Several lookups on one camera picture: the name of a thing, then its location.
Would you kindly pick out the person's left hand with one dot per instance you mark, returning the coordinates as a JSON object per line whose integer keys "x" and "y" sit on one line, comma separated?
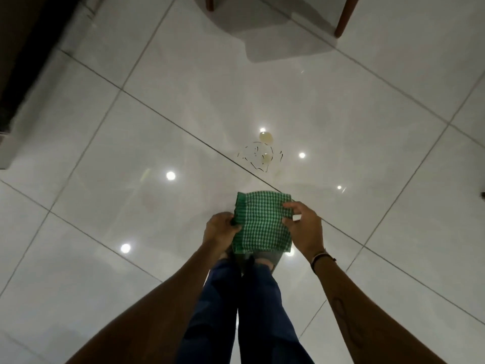
{"x": 216, "y": 231}

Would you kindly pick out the person's right hand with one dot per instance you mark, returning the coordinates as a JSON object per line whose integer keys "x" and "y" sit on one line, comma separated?
{"x": 307, "y": 231}

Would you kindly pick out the person's left thumb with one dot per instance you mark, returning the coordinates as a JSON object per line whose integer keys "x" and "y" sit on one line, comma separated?
{"x": 235, "y": 228}

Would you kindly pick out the person's right thumb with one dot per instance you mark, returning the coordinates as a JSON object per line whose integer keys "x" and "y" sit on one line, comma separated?
{"x": 289, "y": 220}

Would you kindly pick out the green checkered cloth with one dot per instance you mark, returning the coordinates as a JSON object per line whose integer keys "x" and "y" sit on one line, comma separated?
{"x": 261, "y": 221}

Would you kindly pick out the person's right forearm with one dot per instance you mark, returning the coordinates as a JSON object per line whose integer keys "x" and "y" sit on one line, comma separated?
{"x": 363, "y": 314}

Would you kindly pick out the person's left forearm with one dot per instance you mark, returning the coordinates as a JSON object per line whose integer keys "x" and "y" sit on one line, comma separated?
{"x": 144, "y": 310}

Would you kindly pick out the grey slipper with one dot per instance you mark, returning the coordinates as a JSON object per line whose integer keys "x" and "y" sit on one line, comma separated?
{"x": 267, "y": 258}

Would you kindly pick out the liquid spill puddle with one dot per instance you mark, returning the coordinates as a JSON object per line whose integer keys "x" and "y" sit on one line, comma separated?
{"x": 261, "y": 151}

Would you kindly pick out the blue jeans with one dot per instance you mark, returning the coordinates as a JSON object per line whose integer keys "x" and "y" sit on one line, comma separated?
{"x": 242, "y": 318}

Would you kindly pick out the wooden chair leg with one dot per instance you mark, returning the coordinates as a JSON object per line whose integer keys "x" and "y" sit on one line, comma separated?
{"x": 345, "y": 15}
{"x": 209, "y": 2}

